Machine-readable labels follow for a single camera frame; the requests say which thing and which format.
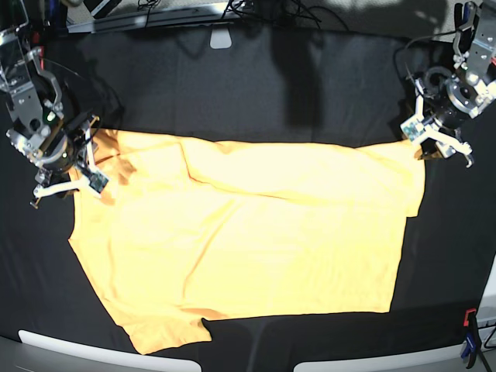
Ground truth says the yellow t-shirt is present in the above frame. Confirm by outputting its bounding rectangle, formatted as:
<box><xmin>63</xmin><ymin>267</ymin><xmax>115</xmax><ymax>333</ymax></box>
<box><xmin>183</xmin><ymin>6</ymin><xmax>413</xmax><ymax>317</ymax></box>
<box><xmin>69</xmin><ymin>130</ymin><xmax>425</xmax><ymax>354</ymax></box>

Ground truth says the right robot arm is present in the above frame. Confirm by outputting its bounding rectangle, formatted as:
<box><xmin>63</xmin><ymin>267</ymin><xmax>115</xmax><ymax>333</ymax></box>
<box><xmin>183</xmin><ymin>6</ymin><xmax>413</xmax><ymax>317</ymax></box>
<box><xmin>1</xmin><ymin>1</ymin><xmax>109</xmax><ymax>207</ymax></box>

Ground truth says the aluminium rail with cables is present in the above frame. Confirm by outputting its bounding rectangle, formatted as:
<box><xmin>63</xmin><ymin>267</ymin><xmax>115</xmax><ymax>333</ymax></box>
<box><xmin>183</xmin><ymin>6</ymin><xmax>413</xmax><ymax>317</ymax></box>
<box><xmin>65</xmin><ymin>0</ymin><xmax>350</xmax><ymax>32</ymax></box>

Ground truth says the blue clamp near right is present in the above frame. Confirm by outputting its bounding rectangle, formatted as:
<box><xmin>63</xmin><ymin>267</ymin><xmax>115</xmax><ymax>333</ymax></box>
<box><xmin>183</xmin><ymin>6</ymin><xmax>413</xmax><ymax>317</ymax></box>
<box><xmin>460</xmin><ymin>333</ymin><xmax>477</xmax><ymax>363</ymax></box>

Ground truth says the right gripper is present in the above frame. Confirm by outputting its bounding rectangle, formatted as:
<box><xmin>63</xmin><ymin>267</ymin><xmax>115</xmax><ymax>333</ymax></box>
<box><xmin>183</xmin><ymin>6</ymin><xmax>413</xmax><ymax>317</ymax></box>
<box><xmin>30</xmin><ymin>112</ymin><xmax>101</xmax><ymax>208</ymax></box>

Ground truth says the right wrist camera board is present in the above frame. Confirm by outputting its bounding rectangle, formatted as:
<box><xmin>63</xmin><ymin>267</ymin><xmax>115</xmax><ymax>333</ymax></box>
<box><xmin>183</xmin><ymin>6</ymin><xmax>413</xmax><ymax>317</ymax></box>
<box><xmin>87</xmin><ymin>170</ymin><xmax>109</xmax><ymax>198</ymax></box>

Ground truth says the grey camera mount base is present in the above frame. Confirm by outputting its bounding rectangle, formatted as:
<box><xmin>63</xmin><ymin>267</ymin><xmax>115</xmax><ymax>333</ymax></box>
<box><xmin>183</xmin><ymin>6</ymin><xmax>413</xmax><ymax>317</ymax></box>
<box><xmin>209</xmin><ymin>28</ymin><xmax>233</xmax><ymax>50</ymax></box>

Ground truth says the black table cloth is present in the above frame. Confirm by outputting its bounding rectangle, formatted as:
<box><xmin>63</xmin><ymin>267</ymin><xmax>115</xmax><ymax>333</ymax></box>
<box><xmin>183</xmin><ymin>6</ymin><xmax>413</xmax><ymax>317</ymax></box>
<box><xmin>1</xmin><ymin>26</ymin><xmax>495</xmax><ymax>371</ymax></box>

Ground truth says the red black clamp near right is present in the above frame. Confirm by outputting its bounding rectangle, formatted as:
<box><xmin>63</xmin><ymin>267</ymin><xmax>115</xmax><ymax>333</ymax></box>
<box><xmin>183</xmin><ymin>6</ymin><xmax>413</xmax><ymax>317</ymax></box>
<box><xmin>463</xmin><ymin>308</ymin><xmax>481</xmax><ymax>369</ymax></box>

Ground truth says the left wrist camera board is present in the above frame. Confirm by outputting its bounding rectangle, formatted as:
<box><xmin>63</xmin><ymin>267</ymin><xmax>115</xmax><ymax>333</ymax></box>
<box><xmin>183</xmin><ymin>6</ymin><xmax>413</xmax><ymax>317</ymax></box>
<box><xmin>400</xmin><ymin>95</ymin><xmax>427</xmax><ymax>145</ymax></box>

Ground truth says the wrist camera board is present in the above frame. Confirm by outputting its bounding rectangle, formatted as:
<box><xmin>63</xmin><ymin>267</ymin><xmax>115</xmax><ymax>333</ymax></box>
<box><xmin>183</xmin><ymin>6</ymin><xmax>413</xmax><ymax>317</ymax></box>
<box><xmin>87</xmin><ymin>170</ymin><xmax>109</xmax><ymax>198</ymax></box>
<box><xmin>400</xmin><ymin>95</ymin><xmax>427</xmax><ymax>145</ymax></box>

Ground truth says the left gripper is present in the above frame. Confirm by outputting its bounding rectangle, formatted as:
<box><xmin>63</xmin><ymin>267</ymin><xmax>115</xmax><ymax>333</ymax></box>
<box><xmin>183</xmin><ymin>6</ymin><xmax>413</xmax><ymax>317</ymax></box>
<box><xmin>415</xmin><ymin>67</ymin><xmax>474</xmax><ymax>168</ymax></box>

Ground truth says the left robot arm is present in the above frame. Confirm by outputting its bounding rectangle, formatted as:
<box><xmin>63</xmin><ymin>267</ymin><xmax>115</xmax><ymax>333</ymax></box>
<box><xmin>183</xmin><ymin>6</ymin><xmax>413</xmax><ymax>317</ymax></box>
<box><xmin>401</xmin><ymin>1</ymin><xmax>495</xmax><ymax>167</ymax></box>

